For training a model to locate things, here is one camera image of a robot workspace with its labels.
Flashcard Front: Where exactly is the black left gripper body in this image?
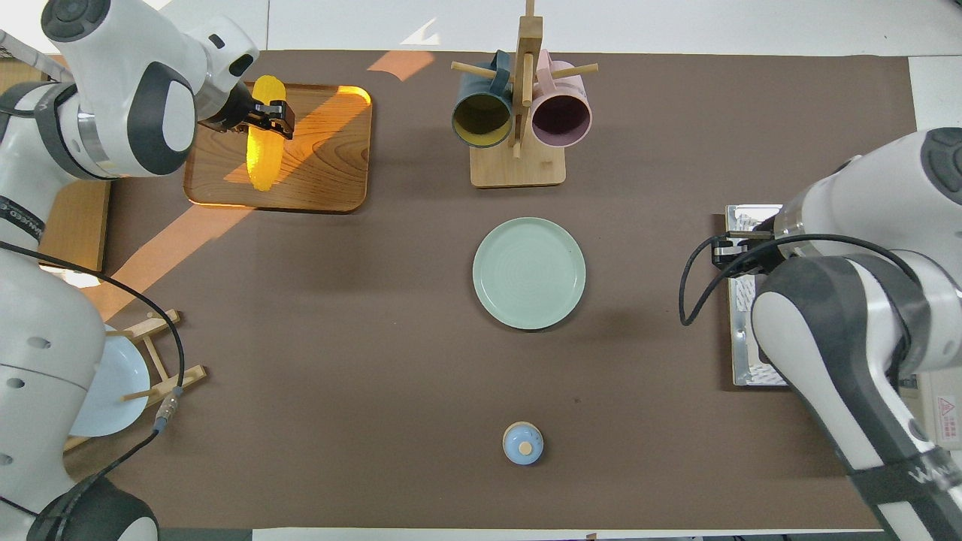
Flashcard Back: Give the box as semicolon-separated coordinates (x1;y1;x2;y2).
197;81;262;136

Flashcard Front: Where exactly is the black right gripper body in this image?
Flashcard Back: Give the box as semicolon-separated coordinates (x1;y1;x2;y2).
729;233;786;273

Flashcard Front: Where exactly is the yellow corn cob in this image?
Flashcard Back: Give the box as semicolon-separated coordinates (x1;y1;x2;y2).
247;75;289;192

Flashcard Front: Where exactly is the cream toaster oven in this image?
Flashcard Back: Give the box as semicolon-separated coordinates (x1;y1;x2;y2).
725;204;962;452

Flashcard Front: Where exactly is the pale green plate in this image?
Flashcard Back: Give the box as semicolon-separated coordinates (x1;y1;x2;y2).
472;217;587;331

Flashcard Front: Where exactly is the wooden serving tray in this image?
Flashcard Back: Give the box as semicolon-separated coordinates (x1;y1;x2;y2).
183;81;374;214

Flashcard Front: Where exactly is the dark blue mug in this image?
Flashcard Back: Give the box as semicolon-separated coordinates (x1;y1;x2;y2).
451;51;516;149

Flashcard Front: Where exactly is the pink mug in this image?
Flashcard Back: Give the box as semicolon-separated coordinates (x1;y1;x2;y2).
530;50;593;148

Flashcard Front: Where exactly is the brown table mat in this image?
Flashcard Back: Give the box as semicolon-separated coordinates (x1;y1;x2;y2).
64;50;921;530

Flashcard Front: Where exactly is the wooden mug rack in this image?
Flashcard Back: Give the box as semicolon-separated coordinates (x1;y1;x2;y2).
451;0;600;189

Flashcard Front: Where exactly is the wooden plate rack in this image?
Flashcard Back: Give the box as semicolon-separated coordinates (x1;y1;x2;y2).
64;308;208;452

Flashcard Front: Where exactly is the light blue plate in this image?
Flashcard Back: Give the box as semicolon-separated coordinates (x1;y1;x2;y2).
69;325;151;438

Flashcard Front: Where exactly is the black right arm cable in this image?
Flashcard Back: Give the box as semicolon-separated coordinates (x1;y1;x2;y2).
679;233;929;328

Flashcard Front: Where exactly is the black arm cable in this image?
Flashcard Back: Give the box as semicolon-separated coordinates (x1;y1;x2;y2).
679;233;929;328
0;239;186;489

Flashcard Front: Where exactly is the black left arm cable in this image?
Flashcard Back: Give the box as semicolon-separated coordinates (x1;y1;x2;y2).
0;239;186;489

